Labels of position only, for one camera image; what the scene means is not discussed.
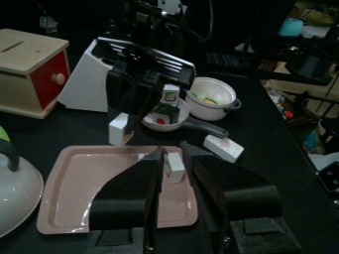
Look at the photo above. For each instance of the small white sushi piece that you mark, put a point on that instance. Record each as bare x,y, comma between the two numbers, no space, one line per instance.
175,168

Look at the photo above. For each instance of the white rectangular block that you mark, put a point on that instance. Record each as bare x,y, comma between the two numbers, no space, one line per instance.
117,129

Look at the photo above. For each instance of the green toy piece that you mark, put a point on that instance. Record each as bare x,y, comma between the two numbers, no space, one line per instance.
2,134

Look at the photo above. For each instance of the green yellow toy food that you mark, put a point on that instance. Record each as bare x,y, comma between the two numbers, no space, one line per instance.
209,99

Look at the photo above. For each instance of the dark green sushi roll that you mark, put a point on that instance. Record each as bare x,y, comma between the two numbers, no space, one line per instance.
168,113

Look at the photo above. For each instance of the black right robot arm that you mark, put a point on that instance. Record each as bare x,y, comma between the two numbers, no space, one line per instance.
149,23

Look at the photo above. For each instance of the white sushi piece red-green face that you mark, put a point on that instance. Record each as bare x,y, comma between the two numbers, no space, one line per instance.
171,96

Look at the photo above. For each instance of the white glass lid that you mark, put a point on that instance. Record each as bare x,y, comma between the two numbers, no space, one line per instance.
14,195

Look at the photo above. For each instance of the pink square tray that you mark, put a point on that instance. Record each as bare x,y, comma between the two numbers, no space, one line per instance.
74,185

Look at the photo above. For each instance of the small red object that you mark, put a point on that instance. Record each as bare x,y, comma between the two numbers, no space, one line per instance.
288,114

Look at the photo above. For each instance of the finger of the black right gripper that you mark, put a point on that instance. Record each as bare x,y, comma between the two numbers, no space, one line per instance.
147,96
117,96

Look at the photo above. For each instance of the wooden box red drawer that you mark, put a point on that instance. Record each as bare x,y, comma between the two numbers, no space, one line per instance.
26,72

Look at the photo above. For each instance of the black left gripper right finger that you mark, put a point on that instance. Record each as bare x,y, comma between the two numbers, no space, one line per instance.
237,191

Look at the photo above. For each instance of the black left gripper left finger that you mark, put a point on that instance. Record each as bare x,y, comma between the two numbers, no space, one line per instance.
128,198

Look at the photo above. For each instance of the white knife block black top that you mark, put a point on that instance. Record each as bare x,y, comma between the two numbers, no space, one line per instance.
85,86

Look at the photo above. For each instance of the black keyboard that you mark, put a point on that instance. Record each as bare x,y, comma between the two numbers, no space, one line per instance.
224,59

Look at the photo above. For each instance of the teal cup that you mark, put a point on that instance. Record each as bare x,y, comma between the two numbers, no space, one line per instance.
289,27

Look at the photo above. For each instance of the white sushi piece pink spot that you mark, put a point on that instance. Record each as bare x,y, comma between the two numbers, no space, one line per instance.
223,147

